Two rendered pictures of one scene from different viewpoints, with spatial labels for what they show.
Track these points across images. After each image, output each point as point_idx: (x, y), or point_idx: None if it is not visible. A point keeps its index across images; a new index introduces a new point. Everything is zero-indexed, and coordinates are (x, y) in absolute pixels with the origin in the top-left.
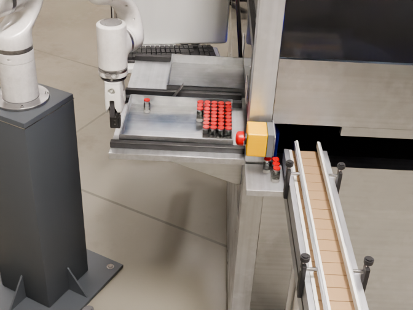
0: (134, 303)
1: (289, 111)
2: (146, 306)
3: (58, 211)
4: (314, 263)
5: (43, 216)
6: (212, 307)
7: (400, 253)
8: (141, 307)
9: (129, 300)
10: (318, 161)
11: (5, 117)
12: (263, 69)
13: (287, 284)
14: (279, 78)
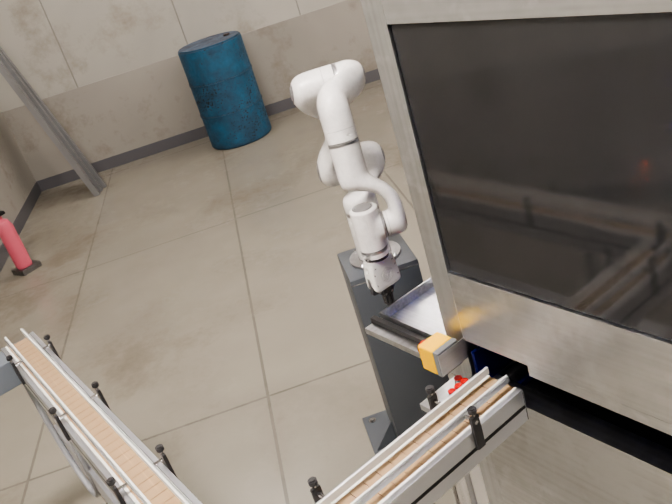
0: (479, 493)
1: (473, 331)
2: (487, 501)
3: (408, 370)
4: (348, 495)
5: (386, 370)
6: None
7: None
8: (482, 500)
9: (477, 487)
10: (497, 398)
11: (346, 272)
12: (438, 281)
13: None
14: (454, 293)
